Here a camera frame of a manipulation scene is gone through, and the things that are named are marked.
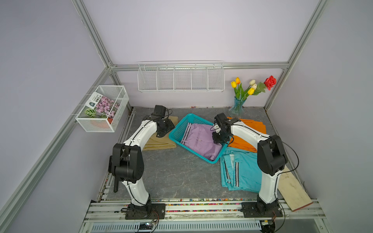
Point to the white wire wall shelf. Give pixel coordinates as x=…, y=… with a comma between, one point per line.
x=181, y=76

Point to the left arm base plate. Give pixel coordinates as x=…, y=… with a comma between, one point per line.
x=149, y=211

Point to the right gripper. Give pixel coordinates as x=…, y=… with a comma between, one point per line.
x=215, y=139

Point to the teal pants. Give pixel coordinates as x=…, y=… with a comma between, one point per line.
x=240, y=171

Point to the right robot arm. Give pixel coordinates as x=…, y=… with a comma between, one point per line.
x=271, y=155

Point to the glass vase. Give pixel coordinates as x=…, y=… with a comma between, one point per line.
x=237, y=109

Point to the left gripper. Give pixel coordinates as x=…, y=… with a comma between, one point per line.
x=170, y=126

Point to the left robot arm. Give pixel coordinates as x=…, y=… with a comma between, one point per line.
x=126, y=163

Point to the pink flower plant pot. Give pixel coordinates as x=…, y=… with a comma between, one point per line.
x=101, y=107

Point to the orange pants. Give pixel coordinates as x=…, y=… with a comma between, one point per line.
x=248, y=142

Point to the khaki pants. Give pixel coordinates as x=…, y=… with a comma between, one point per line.
x=150, y=141

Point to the red rose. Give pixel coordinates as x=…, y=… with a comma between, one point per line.
x=270, y=82

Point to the teal plastic basket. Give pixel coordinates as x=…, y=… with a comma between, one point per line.
x=177, y=134

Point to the white wire side basket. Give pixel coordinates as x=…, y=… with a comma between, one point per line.
x=99, y=125

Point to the purple pants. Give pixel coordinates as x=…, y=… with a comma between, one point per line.
x=198, y=138

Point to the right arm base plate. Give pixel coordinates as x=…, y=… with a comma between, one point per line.
x=261, y=210

